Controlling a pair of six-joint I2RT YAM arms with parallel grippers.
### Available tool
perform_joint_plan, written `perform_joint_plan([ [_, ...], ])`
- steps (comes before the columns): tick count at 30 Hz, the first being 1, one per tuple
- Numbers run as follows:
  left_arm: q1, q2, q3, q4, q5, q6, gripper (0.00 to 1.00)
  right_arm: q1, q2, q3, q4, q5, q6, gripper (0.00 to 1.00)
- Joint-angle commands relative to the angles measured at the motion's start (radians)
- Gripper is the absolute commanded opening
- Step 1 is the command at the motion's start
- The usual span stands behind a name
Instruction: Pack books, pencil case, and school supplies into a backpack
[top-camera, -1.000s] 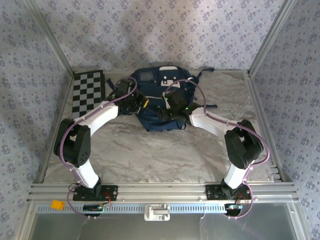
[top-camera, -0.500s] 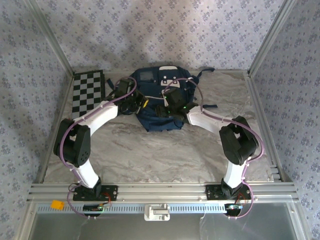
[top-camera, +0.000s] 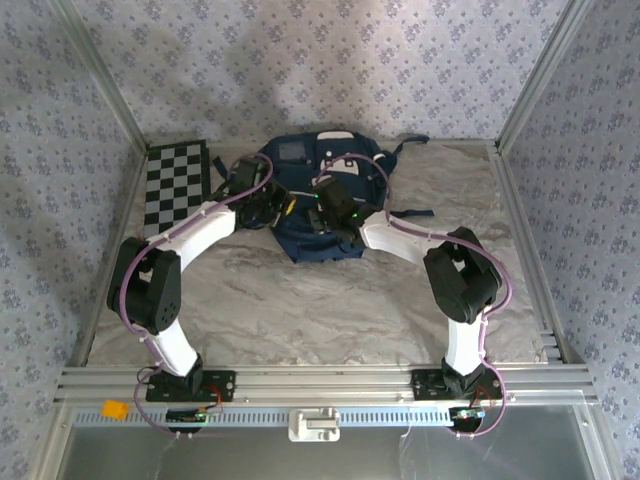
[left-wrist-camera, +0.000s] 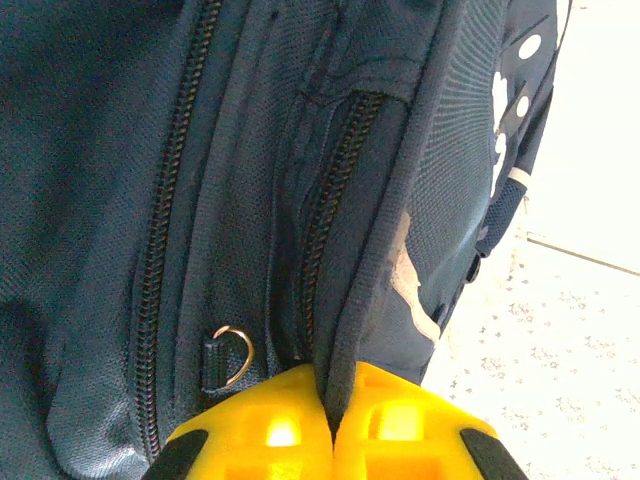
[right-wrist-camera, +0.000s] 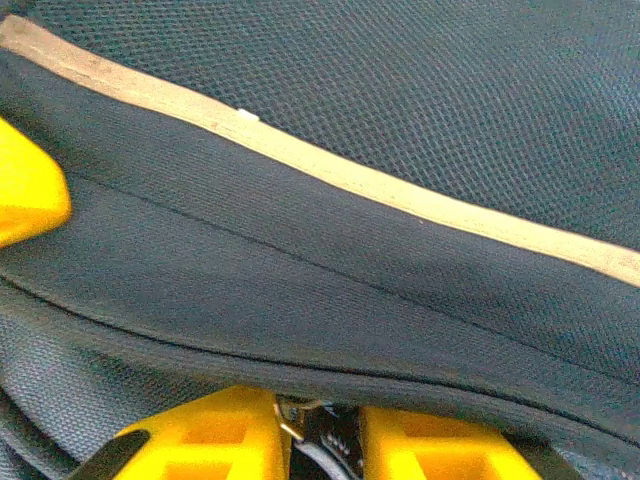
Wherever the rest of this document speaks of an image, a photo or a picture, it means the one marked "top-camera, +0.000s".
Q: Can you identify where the navy blue backpack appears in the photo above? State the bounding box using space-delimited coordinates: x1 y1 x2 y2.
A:
212 128 435 265

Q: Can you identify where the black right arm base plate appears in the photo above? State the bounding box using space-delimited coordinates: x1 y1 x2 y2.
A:
410 368 504 401

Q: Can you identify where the grey metal sheet panel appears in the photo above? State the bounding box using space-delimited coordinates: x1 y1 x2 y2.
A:
59 424 601 480

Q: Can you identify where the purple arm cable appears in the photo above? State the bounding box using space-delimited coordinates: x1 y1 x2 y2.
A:
313 152 516 441
117 153 275 441

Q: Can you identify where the aluminium frame post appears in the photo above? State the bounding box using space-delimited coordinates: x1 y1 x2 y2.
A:
494 0 596 151
49 0 151 151

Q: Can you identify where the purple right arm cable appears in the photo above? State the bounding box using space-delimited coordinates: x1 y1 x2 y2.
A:
313 152 516 441

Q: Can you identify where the black and grey chessboard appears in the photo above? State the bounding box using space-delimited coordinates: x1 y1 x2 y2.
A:
142 139 211 240

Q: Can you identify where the white plastic latch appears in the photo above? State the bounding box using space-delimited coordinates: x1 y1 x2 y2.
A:
288 407 341 443

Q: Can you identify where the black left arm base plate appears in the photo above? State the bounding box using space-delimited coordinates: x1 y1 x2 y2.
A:
144 369 237 404

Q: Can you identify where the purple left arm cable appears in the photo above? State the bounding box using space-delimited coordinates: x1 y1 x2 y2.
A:
117 153 275 441

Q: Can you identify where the aluminium side rail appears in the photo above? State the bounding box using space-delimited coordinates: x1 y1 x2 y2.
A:
492 142 589 369
67 142 151 369

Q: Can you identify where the slotted grey cable duct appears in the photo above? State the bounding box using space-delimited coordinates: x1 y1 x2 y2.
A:
74 407 584 426

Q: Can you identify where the aluminium frame rail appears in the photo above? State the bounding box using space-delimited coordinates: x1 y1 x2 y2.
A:
54 366 599 404

